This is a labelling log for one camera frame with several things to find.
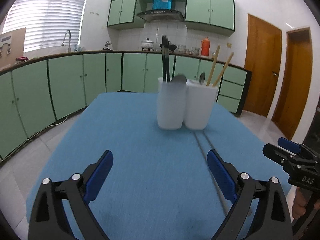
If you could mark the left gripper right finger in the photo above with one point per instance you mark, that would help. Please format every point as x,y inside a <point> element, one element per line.
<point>271,218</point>

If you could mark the blue table cloth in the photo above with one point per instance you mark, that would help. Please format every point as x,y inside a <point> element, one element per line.
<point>159,186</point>

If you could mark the person right hand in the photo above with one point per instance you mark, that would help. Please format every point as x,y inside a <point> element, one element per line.
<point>299,205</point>

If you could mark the white two-compartment utensil holder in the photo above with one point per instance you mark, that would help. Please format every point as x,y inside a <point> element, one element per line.
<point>186,104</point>

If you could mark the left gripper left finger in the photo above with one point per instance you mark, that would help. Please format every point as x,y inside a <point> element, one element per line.
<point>48,217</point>

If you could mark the large silver spoon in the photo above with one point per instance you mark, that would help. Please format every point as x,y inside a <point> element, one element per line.
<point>180,78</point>

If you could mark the pink cloth on counter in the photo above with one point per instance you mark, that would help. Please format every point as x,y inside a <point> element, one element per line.
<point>22,59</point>

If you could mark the wooden door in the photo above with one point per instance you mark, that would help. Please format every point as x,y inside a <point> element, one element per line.
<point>296,81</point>
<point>263,58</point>

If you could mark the black wok with lid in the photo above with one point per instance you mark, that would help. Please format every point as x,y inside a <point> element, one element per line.
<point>171,47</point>

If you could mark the green upper kitchen cabinets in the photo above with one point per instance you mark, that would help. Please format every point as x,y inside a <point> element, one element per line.
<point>216,16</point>

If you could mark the wooden chopstick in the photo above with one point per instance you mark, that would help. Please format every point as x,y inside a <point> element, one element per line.
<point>223,70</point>
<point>213,65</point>

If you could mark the cardboard box with scale picture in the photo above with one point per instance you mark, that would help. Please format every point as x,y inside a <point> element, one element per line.
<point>12,47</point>

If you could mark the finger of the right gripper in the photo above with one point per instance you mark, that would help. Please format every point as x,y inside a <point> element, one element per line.
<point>289,145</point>

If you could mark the green lower kitchen cabinets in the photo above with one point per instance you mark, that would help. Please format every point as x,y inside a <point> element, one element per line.
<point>37,93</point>

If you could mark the black range hood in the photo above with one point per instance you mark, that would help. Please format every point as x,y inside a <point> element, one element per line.
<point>161,15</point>

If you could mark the orange thermos flask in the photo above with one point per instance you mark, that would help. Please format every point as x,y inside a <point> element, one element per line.
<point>205,47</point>

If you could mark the small silver teaspoon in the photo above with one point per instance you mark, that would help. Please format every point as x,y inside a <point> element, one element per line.
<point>202,78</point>

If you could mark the small kettle on counter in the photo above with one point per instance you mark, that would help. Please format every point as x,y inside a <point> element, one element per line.
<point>106,46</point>

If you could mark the white window blinds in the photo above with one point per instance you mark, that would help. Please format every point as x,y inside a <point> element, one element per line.
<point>48,23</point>

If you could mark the green kitchen cabinets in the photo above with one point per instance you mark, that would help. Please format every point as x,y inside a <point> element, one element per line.
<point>37,93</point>
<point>216,16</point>

